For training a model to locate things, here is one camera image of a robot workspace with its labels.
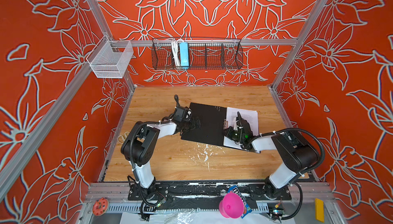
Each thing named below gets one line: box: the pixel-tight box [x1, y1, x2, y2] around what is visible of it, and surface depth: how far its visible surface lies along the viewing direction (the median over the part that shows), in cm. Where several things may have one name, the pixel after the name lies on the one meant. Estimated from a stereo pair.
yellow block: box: [314, 197, 325, 223], surface depth 70 cm
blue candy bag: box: [227, 185, 253, 219], surface depth 71 cm
